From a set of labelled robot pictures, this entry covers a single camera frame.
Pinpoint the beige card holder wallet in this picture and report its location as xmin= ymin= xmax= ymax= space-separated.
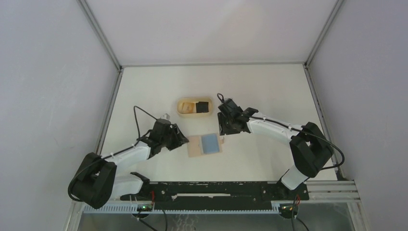
xmin=187 ymin=133 xmax=224 ymax=158

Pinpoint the gold VIP card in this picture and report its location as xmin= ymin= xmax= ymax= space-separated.
xmin=180 ymin=102 xmax=196 ymax=114

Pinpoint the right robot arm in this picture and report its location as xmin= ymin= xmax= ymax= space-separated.
xmin=217 ymin=94 xmax=335 ymax=200

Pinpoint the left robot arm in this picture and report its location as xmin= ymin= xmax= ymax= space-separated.
xmin=67 ymin=118 xmax=189 ymax=209

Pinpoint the black card in tray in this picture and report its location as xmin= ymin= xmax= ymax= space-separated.
xmin=195 ymin=102 xmax=209 ymax=114

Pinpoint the wooden oval tray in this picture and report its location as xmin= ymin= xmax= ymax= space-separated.
xmin=177 ymin=97 xmax=213 ymax=118

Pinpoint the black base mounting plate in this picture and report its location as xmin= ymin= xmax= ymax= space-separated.
xmin=120 ymin=181 xmax=309 ymax=209

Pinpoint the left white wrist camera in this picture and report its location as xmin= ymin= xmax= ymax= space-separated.
xmin=160 ymin=113 xmax=170 ymax=121

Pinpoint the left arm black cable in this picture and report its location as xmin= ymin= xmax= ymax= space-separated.
xmin=67 ymin=105 xmax=160 ymax=202

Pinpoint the white cable duct strip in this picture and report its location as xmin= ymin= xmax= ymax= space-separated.
xmin=83 ymin=203 xmax=281 ymax=214

